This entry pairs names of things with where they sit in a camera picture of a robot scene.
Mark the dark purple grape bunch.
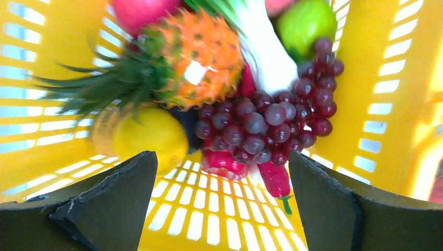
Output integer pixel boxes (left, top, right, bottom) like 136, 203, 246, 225
195, 37, 344, 165

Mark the red bell pepper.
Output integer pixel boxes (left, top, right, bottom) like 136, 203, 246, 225
201, 139, 249, 180

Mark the pineapple with green crown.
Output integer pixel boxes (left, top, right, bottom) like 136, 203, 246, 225
39, 8, 244, 118

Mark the red tomato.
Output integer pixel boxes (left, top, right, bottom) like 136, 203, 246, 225
110, 0, 181, 37

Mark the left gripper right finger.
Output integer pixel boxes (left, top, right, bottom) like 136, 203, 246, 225
289, 152, 442, 250

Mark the pink peach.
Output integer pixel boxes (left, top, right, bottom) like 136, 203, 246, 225
265, 0, 296, 17

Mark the yellow plastic basket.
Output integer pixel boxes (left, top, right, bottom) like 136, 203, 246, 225
1, 1, 442, 250

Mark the green leafy bok choy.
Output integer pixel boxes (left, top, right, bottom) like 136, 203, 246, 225
186, 0, 299, 96

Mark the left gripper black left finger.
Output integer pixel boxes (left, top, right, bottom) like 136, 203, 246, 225
1, 152, 157, 250

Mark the yellow lemon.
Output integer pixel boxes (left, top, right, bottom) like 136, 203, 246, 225
89, 104, 190, 177

